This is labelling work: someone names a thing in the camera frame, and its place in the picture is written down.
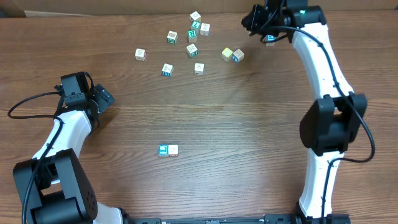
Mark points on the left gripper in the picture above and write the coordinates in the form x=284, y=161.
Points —
x=102, y=97

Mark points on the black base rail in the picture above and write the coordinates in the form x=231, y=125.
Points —
x=214, y=220

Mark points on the green L wooden block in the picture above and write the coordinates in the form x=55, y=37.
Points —
x=195, y=26

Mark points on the red-edged wooden block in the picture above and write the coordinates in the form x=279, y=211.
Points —
x=163, y=150

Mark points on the white X wooden block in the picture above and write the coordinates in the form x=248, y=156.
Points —
x=205, y=29

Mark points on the blue-edged wooden block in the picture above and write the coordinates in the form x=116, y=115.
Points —
x=167, y=70

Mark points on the red S wooden block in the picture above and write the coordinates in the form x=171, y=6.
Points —
x=140, y=54

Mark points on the green B wooden block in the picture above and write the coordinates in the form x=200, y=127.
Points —
x=172, y=37

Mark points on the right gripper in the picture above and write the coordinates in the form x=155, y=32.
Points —
x=252, y=24

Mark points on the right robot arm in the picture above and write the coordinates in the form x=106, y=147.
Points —
x=333, y=121

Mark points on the green R wooden block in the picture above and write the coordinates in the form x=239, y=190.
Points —
x=192, y=36

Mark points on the blue P wooden block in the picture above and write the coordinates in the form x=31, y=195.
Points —
x=270, y=41

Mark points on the green-edged wooden block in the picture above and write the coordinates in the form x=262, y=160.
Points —
x=192, y=50

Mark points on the top white wooden block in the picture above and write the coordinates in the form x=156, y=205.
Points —
x=195, y=16

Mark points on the blue-sided wooden block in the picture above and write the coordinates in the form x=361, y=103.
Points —
x=238, y=55

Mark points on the plain A wooden block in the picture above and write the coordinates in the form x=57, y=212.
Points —
x=199, y=69

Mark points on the red picture wooden block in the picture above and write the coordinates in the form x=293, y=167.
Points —
x=173, y=150

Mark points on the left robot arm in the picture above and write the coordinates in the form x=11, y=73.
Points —
x=53, y=186

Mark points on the yellow top block lower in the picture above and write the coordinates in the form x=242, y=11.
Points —
x=226, y=54

